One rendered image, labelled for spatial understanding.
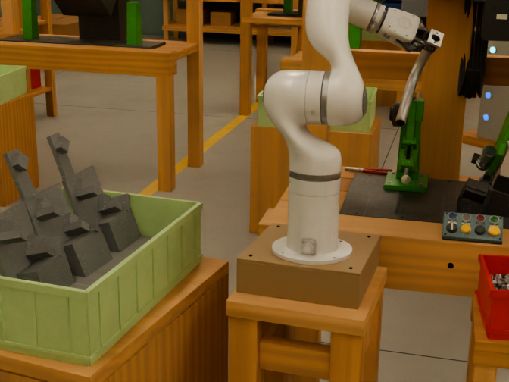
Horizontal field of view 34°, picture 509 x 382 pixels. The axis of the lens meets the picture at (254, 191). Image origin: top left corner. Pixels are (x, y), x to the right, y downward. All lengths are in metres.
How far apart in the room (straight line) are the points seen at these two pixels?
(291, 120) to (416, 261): 0.58
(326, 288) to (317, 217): 0.16
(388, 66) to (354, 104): 0.97
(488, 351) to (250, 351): 0.53
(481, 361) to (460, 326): 1.88
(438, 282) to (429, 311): 1.69
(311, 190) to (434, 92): 0.93
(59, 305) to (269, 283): 0.48
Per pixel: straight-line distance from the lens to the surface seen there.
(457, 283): 2.26
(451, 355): 3.59
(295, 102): 1.86
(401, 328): 3.76
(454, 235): 2.22
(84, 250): 2.10
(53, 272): 1.99
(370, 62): 2.81
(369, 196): 2.52
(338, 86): 1.85
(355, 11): 2.44
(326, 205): 1.91
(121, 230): 2.25
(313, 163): 1.88
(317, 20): 1.93
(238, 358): 1.99
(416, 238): 2.22
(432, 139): 2.76
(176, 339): 2.09
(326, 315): 1.88
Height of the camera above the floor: 1.67
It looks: 18 degrees down
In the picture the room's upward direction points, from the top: 1 degrees clockwise
